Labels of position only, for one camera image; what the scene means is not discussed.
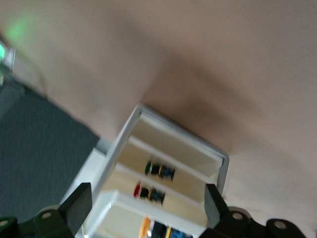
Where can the brown table cover sheet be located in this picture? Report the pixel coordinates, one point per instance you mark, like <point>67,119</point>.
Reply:
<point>173,37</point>

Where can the orange push button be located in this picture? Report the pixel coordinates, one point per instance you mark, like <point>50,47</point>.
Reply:
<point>146,225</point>

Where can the green push button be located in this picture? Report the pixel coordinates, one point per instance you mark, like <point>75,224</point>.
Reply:
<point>159,169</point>

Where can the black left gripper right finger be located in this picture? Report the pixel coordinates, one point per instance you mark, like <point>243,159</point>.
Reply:
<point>214,208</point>

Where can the white drawer cabinet shell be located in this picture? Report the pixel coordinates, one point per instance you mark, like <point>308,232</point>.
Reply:
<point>116,148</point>

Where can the red push button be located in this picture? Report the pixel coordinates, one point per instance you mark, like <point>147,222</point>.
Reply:
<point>148,193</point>

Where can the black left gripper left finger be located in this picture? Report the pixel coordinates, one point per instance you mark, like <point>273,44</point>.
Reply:
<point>76,205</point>

